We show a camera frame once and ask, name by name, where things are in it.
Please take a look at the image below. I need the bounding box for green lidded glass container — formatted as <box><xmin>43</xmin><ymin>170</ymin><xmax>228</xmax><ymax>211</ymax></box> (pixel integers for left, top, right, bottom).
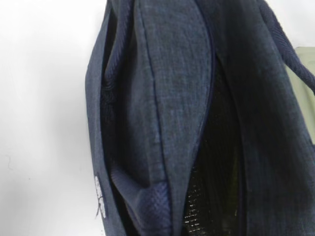
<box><xmin>297</xmin><ymin>47</ymin><xmax>315</xmax><ymax>144</ymax></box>

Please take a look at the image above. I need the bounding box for navy blue lunch bag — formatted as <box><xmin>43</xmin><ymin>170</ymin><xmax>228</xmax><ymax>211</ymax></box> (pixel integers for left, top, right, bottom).
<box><xmin>85</xmin><ymin>0</ymin><xmax>315</xmax><ymax>236</ymax></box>

